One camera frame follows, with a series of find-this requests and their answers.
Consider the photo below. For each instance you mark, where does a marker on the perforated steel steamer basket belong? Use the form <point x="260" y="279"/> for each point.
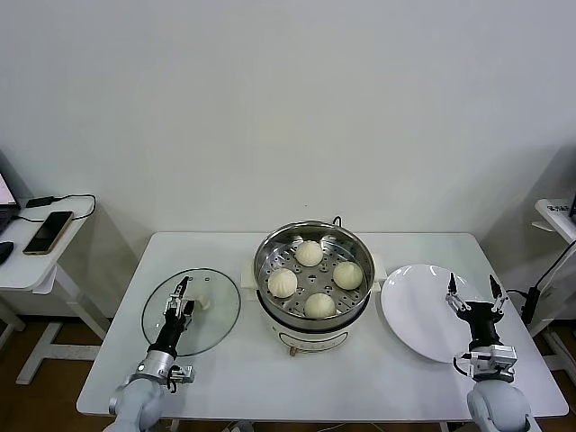
<point x="351" y="299"/>

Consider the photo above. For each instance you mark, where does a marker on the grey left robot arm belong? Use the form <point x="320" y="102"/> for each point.
<point x="139" y="396"/>

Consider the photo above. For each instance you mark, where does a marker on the white side table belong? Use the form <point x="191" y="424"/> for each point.
<point x="558" y="225"/>
<point x="27" y="270"/>

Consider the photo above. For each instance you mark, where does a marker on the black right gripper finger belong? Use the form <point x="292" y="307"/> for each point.
<point x="497" y="297"/>
<point x="456" y="299"/>

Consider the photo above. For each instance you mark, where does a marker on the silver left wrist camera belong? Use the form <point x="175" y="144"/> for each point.
<point x="183" y="374"/>

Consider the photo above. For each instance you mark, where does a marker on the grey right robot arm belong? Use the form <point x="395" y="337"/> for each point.
<point x="499" y="405"/>

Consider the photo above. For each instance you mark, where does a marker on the white steamed baozi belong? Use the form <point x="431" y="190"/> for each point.
<point x="319" y="306"/>
<point x="309" y="253"/>
<point x="347" y="275"/>
<point x="282" y="282"/>

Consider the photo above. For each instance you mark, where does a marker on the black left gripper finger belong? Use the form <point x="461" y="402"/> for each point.
<point x="191" y="308"/>
<point x="176" y="301"/>

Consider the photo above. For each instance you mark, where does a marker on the round glass pot lid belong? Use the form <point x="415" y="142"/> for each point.
<point x="211" y="324"/>

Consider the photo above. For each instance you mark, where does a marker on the black smartphone gold edge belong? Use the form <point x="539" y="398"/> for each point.
<point x="49" y="231"/>

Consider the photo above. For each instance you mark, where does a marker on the white electric cooker base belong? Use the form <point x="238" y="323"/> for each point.
<point x="310" y="337"/>

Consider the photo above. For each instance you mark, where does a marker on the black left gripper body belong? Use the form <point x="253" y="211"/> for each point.
<point x="168" y="333"/>

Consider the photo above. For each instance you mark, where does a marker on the dark laptop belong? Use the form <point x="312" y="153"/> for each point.
<point x="9" y="211"/>

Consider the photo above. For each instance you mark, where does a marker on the black computer mouse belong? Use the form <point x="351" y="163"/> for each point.
<point x="5" y="252"/>

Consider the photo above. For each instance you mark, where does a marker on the large white plate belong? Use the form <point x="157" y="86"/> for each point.
<point x="414" y="306"/>

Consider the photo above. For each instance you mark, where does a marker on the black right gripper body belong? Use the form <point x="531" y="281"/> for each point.
<point x="481" y="321"/>

